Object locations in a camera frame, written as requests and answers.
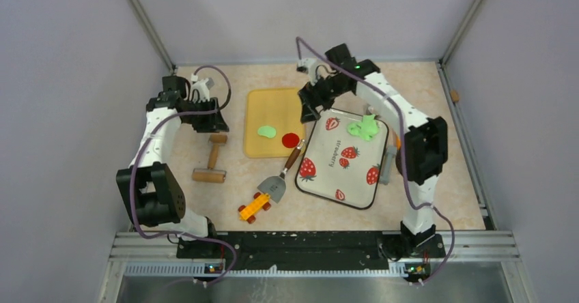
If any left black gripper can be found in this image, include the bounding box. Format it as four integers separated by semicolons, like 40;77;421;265
183;97;229;133

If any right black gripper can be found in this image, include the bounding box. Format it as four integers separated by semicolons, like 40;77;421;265
298;72;350;124

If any yellow tray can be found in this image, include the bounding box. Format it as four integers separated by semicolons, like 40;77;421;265
243;87;305;158

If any green dough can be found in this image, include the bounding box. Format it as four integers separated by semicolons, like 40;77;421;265
347;115;380;141

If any round green dough wrapper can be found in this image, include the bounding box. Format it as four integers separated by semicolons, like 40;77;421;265
257;126;277;139

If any white strawberry tray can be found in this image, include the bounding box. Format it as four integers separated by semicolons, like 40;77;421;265
295;109;389;210

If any wooden rolling pin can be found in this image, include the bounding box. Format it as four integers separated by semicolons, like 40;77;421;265
192;134;228;184

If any metal scraper brown handle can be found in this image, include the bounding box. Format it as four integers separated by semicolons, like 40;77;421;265
257;139;305;203

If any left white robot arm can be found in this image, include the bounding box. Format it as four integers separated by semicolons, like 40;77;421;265
115;74;229;258

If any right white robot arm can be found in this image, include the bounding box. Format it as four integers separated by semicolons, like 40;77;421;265
296;44;448;257

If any red dough disc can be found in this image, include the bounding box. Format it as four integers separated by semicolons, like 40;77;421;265
281;132;300;149

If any grey plastic tool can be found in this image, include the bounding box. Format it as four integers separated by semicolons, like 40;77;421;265
378;145;397;185

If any yellow toy car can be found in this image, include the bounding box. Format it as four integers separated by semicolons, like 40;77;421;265
238;192;272;225

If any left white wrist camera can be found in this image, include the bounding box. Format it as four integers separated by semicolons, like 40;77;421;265
190;74;214;102

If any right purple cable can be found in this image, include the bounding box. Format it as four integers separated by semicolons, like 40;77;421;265
296;36;456;285

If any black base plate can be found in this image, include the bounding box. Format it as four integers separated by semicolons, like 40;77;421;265
176;231;446;271

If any aluminium frame rail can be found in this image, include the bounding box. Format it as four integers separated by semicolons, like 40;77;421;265
98;230;537;302

